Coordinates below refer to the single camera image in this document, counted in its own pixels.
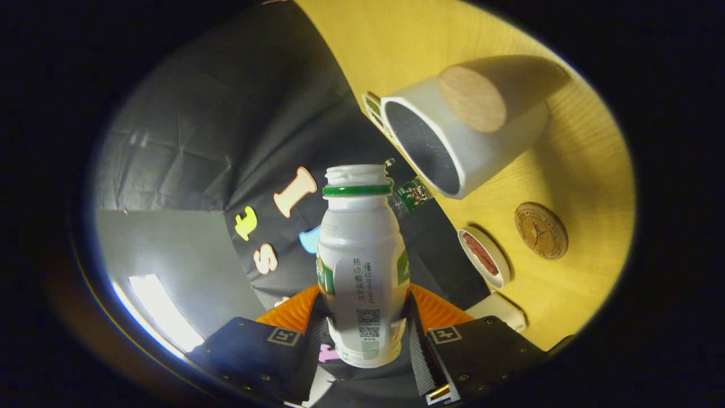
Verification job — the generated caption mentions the white toaster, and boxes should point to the white toaster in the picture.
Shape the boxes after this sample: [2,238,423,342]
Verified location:
[464,291,527,333]

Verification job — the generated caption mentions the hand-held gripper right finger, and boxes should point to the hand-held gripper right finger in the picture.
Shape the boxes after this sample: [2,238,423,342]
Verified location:
[403,283,548,405]

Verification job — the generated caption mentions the black backdrop cloth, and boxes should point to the black backdrop cloth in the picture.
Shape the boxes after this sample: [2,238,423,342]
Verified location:
[93,0,491,408]

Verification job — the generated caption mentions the wooden table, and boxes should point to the wooden table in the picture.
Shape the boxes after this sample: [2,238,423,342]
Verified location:
[295,0,635,352]

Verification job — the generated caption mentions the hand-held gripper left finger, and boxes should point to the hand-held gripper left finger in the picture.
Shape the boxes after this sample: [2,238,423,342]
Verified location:
[186,284,328,406]

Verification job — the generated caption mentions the white juice bottle green label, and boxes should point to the white juice bottle green label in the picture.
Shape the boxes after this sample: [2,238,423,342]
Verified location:
[316,165,410,369]

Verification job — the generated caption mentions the white cup with cork handle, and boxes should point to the white cup with cork handle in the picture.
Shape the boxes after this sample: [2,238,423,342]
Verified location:
[381,55,570,200]

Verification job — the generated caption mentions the clear plastic water bottle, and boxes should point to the clear plastic water bottle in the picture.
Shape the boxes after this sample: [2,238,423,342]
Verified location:
[385,159,434,219]

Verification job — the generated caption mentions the white divided tray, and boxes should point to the white divided tray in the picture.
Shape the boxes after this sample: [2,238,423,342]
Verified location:
[362,93,397,142]

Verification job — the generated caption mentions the red sausage slices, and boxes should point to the red sausage slices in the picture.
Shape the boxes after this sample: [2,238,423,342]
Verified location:
[463,232,500,277]

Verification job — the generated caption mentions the white round plate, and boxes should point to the white round plate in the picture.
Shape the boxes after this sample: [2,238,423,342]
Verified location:
[458,227,511,290]

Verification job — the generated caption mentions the round cork coaster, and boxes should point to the round cork coaster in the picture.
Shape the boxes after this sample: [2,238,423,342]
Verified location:
[514,202,569,260]

